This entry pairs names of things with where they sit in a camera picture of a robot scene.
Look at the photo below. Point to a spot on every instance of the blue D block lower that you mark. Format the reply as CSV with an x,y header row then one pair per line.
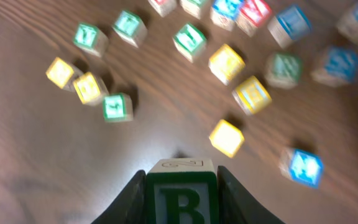
x,y
337,67

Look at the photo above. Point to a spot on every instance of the yellow S block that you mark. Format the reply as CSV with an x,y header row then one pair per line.
x,y
251,96

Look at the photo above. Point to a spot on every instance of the yellow C block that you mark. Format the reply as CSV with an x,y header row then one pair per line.
x,y
226,138

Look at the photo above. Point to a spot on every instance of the blue P block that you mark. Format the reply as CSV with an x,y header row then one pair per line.
x,y
225,12

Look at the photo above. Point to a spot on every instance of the green J block left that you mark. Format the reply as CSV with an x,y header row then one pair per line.
x,y
190,42

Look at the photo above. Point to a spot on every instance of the red U block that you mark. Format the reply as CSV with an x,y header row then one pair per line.
x,y
163,7

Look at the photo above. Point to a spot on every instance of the green V block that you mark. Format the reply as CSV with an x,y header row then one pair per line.
x,y
90,39

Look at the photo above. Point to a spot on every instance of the blue L block upper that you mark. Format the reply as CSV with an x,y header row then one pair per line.
x,y
289,26

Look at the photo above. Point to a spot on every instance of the red A block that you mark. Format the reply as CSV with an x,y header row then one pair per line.
x,y
252,15

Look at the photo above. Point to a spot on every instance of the yellow block far left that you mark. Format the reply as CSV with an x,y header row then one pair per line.
x,y
63,74

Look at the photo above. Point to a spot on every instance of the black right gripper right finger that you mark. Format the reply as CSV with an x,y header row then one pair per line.
x,y
237,205

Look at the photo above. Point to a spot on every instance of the green 7 block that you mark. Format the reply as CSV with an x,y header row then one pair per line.
x,y
130,28

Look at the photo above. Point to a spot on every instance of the green 4 block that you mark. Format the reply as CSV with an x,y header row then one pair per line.
x,y
117,108

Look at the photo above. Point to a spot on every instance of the blue l block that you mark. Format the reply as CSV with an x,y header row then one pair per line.
x,y
289,26
301,167

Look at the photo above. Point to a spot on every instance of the blue L block lower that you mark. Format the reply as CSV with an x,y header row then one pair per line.
x,y
301,167

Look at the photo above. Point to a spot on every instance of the yellow block near 4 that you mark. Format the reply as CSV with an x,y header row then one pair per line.
x,y
90,89

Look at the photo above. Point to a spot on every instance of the yellow K block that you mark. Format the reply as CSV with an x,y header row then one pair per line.
x,y
225,64

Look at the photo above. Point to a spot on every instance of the green B block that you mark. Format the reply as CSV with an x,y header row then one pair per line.
x,y
183,190

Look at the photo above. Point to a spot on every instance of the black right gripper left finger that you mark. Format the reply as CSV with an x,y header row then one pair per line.
x,y
129,206

